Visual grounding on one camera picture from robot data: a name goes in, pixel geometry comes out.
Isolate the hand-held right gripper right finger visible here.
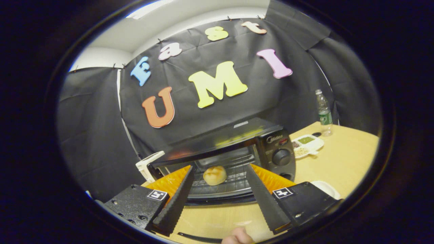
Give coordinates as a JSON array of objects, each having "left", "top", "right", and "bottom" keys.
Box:
[{"left": 246, "top": 164, "right": 343, "bottom": 235}]

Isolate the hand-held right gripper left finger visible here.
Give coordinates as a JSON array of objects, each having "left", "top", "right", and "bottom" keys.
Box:
[{"left": 103, "top": 165, "right": 196, "bottom": 237}]

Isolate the round bread bun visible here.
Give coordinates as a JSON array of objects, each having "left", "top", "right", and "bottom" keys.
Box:
[{"left": 203, "top": 166, "right": 227, "bottom": 186}]

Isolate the black electric oven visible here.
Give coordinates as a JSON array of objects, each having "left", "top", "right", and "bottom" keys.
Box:
[{"left": 147, "top": 118, "right": 296, "bottom": 206}]

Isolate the white toaster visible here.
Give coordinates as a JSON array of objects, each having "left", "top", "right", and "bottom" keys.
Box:
[{"left": 136, "top": 151, "right": 165, "bottom": 183}]

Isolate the white square plate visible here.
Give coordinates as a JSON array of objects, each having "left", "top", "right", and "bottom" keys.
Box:
[{"left": 310, "top": 181, "right": 341, "bottom": 200}]

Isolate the white divided snack tray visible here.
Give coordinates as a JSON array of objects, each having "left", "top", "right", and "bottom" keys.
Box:
[{"left": 292, "top": 135, "right": 324, "bottom": 159}]

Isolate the clear plastic water bottle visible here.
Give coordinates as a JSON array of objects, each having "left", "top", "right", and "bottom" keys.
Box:
[{"left": 315, "top": 89, "right": 334, "bottom": 137}]

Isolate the black backdrop cloth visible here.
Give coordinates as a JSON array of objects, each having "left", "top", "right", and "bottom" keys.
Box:
[{"left": 56, "top": 0, "right": 383, "bottom": 203}]

